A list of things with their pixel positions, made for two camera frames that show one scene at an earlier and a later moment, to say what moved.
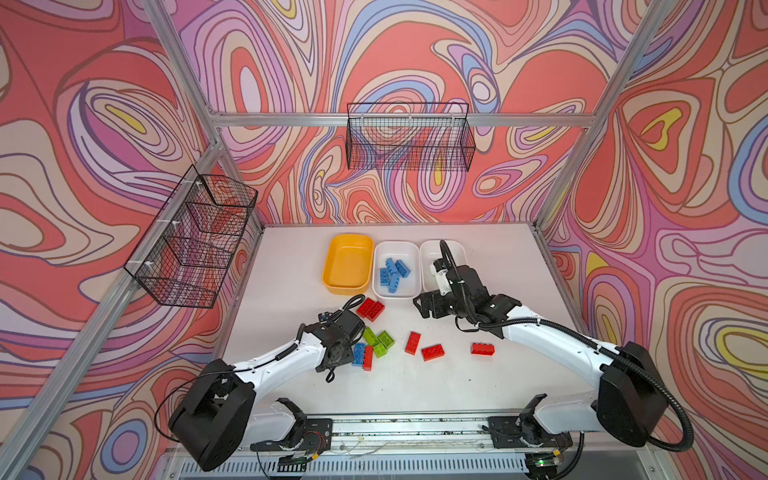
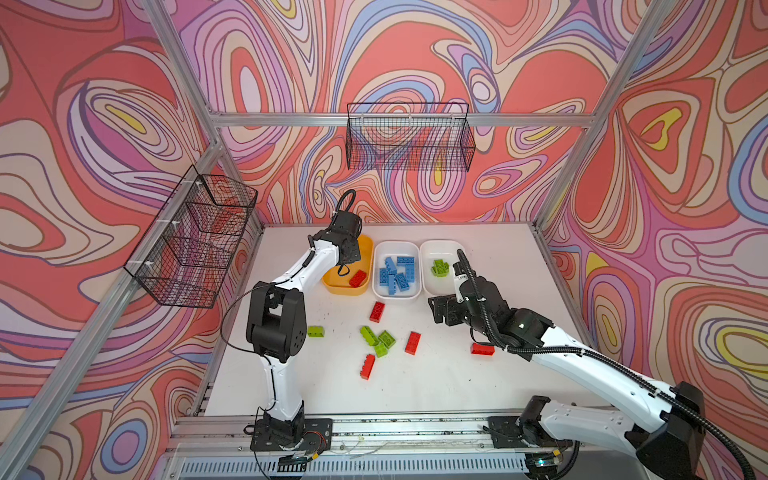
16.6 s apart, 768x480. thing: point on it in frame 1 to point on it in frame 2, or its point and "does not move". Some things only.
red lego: [432, 352] to [357, 279]
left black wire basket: [182, 255] does not move
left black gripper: [349, 354] to [355, 250]
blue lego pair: [392, 266] does not move
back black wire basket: [409, 136] does not move
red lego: [482, 349] does not move
